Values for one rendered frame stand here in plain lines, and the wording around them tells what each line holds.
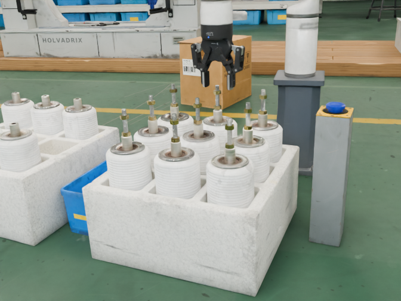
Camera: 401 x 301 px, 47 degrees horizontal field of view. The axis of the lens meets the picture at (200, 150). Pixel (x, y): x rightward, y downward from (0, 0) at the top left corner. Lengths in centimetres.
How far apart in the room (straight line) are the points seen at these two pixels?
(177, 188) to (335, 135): 35
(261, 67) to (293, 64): 147
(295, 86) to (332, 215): 46
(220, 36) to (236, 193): 38
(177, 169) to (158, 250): 18
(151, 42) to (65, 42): 63
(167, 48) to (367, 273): 228
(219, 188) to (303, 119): 59
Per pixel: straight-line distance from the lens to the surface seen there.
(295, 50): 139
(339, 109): 101
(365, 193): 139
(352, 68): 285
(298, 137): 144
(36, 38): 347
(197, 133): 104
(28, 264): 114
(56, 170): 120
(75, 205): 117
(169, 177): 93
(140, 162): 98
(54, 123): 141
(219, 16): 107
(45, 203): 120
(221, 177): 88
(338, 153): 103
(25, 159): 117
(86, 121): 133
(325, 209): 109
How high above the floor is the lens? 60
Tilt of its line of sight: 21 degrees down
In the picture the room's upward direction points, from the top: 2 degrees counter-clockwise
